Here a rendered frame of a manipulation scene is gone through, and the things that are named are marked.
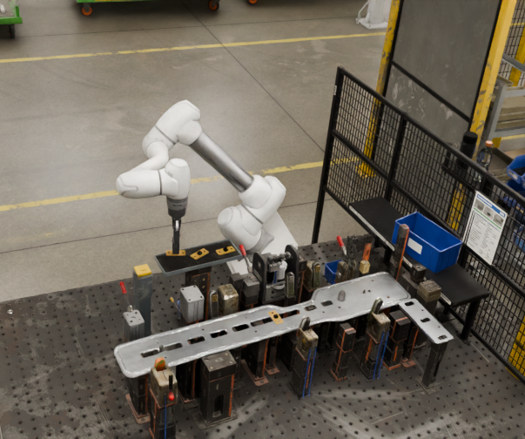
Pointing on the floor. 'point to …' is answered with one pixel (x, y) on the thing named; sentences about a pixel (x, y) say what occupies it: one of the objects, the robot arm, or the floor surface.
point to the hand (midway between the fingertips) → (176, 245)
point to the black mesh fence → (442, 219)
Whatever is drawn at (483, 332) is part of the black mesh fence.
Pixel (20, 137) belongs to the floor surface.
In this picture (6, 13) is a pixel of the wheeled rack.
